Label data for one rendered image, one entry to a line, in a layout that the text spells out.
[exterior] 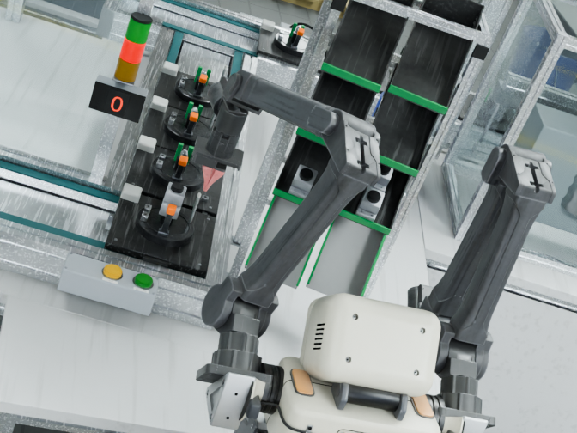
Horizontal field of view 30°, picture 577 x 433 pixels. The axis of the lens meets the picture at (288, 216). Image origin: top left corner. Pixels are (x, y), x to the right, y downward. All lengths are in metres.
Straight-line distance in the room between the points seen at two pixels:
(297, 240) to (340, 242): 0.74
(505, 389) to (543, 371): 0.13
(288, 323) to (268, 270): 0.77
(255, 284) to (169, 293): 0.60
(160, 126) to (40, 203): 0.50
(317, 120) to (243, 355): 0.42
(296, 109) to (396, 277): 1.10
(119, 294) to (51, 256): 0.18
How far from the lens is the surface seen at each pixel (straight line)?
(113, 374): 2.30
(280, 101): 2.00
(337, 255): 2.54
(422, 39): 2.43
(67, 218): 2.60
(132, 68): 2.49
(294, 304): 2.68
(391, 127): 2.43
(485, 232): 2.05
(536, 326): 3.35
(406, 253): 3.07
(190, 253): 2.52
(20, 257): 2.46
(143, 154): 2.83
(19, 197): 2.64
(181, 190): 2.49
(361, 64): 2.31
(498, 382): 3.47
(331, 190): 1.77
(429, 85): 2.34
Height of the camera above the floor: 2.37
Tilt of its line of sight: 30 degrees down
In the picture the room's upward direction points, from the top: 22 degrees clockwise
